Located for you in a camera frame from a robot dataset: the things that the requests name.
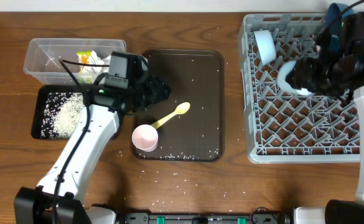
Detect dark blue plate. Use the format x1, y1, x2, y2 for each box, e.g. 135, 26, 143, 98
320, 3, 355, 53

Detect yellow plastic spoon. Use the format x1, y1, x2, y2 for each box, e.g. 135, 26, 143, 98
151, 102, 190, 129

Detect pink cup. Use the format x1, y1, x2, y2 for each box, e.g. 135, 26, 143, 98
131, 124, 159, 152

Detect blue cup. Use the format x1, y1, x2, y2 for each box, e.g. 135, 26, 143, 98
277, 60, 312, 96

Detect white paper tissue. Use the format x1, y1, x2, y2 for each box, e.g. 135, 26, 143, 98
84, 51, 110, 75

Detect yellow green snack wrapper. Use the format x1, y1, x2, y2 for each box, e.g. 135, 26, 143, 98
77, 51, 95, 83

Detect light blue bowl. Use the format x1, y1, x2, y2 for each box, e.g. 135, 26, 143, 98
254, 30, 276, 65

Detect white rice pile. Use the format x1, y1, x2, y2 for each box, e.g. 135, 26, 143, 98
40, 92, 85, 139

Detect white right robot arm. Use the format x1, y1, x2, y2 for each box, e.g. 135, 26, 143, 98
277, 3, 364, 223

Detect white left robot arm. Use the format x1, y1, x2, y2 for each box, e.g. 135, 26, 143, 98
14, 52, 171, 223

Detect clear plastic waste bin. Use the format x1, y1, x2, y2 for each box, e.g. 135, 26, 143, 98
23, 38, 126, 85

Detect grey dishwasher rack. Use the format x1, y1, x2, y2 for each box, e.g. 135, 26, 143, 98
238, 14, 360, 164

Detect black waste tray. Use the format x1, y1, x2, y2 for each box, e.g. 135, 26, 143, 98
31, 85, 80, 139

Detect dark brown serving tray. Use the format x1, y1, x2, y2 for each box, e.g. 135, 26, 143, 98
132, 49, 224, 162

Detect black rail with green clips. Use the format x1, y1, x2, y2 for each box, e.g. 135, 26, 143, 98
75, 205, 297, 224

